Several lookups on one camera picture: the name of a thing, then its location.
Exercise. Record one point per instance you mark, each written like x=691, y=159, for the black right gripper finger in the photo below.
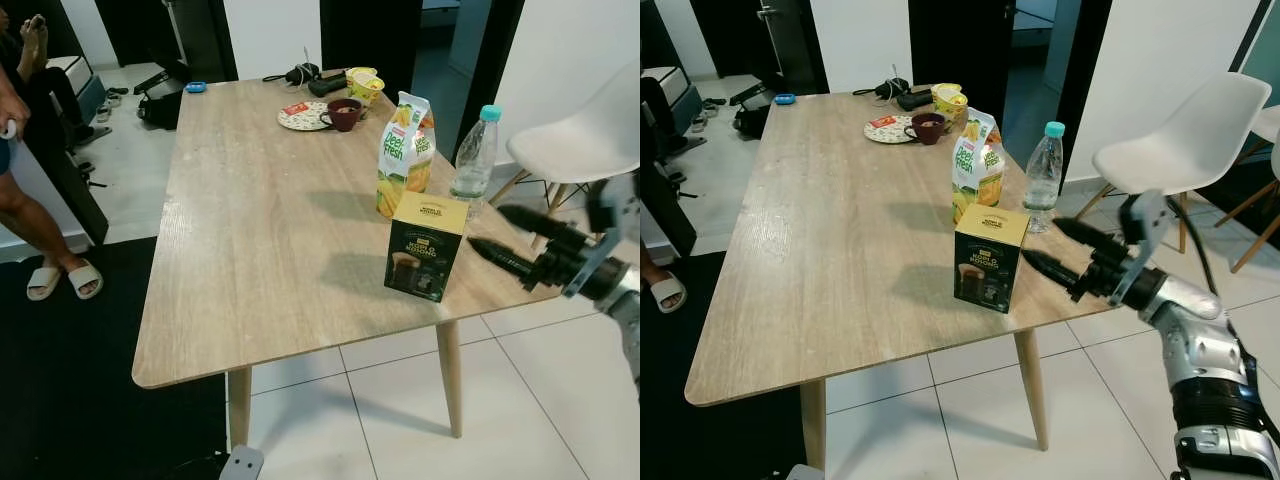
x=510, y=262
x=1062, y=273
x=1095, y=243
x=545, y=228

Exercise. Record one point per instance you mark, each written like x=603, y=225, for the black yellow coffee box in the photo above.
x=420, y=255
x=988, y=270

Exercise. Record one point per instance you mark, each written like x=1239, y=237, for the Peel Fresh juice carton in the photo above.
x=405, y=150
x=978, y=165

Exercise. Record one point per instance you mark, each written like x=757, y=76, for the small white controller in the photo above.
x=6, y=130

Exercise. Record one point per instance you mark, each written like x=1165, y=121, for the person left hand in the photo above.
x=10, y=110

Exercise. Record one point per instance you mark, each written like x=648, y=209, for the clear water bottle teal cap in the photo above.
x=472, y=165
x=1043, y=180

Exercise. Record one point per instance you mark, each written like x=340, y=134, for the person in red shirt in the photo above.
x=648, y=272
x=25, y=215

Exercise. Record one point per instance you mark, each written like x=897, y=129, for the white plastic chair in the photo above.
x=1190, y=140
x=580, y=140

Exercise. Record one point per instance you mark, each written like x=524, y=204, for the beige slipper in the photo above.
x=668, y=295
x=85, y=280
x=45, y=283

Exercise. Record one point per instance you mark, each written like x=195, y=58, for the black panel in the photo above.
x=665, y=215
x=65, y=190

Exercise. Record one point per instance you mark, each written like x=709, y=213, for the seated person in black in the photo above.
x=665, y=120
x=35, y=55

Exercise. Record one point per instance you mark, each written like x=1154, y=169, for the maroon mug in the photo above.
x=345, y=115
x=928, y=130

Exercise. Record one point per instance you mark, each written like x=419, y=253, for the yellow noodle cup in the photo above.
x=950, y=103
x=365, y=88

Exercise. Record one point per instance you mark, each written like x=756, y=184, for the light wooden table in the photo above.
x=270, y=230
x=850, y=250

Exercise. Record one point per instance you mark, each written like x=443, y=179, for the black floor mat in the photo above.
x=80, y=400
x=720, y=430

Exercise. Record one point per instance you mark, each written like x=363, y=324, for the patterned round plate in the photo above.
x=298, y=122
x=882, y=136

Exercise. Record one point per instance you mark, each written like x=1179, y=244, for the black handheld device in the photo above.
x=915, y=101
x=325, y=87

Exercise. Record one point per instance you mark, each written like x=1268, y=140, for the small red packet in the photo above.
x=882, y=122
x=296, y=109

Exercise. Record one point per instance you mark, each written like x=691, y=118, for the black bag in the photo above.
x=755, y=120
x=160, y=110

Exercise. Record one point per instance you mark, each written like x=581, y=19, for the black door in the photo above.
x=960, y=40
x=370, y=35

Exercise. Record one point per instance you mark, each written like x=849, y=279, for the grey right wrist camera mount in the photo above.
x=1150, y=215
x=625, y=225

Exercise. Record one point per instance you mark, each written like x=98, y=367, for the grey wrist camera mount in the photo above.
x=1150, y=215
x=805, y=472
x=625, y=225
x=243, y=465

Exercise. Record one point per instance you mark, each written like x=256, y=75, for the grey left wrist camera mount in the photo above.
x=243, y=465
x=805, y=472

